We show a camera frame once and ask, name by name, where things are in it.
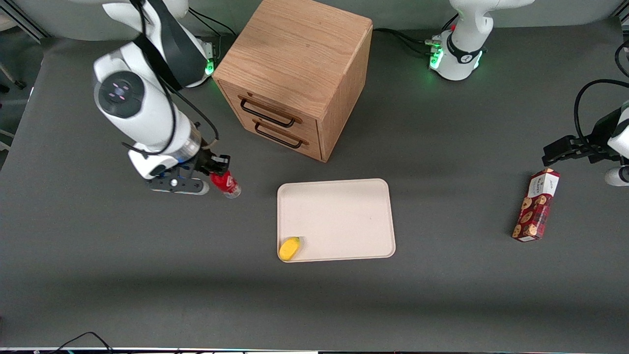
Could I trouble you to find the wooden drawer cabinet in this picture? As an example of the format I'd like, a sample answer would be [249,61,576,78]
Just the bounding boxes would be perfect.
[212,0,373,163]

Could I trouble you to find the aluminium frame profile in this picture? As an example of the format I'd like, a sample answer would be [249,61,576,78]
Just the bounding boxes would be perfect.
[0,0,51,44]

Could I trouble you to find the black cable at table edge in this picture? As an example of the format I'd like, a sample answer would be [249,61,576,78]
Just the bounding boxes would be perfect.
[48,331,114,354]

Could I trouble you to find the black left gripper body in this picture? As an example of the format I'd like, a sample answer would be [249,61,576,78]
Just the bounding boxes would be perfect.
[572,108,624,164]

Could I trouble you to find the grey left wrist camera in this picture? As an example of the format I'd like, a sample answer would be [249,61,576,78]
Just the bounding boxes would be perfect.
[604,166,629,187]

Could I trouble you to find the black left base cables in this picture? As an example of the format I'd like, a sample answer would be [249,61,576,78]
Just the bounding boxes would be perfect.
[372,14,460,57]

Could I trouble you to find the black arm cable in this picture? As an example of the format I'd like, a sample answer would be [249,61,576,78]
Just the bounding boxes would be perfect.
[574,79,629,146]
[122,0,220,157]

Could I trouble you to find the black right base cables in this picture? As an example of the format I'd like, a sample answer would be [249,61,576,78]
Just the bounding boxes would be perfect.
[188,7,237,57]

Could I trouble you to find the red coke bottle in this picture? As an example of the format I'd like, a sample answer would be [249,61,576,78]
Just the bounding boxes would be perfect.
[210,171,242,199]

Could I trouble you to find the red cookie box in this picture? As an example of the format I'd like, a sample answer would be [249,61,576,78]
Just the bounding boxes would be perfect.
[511,168,561,243]

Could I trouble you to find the yellow lemon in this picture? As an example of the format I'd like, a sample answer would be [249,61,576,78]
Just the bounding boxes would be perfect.
[278,236,301,261]

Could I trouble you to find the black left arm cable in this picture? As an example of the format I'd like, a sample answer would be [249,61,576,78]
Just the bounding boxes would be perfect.
[574,79,629,146]

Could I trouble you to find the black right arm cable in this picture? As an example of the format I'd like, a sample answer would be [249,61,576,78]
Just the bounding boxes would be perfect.
[122,0,220,157]

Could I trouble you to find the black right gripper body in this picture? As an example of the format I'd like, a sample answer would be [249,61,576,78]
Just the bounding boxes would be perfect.
[195,147,219,174]

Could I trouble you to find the black metal drawer handle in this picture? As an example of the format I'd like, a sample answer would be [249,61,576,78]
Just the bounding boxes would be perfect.
[253,121,304,149]
[239,97,297,128]

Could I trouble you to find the cream rectangular tray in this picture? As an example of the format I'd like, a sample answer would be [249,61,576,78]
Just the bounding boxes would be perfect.
[277,178,397,263]

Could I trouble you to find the black base cables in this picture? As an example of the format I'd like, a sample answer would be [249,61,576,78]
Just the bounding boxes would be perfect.
[372,14,460,57]
[188,7,237,57]

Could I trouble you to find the black cable at table corner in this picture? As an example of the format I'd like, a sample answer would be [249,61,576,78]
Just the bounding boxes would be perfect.
[614,38,629,78]

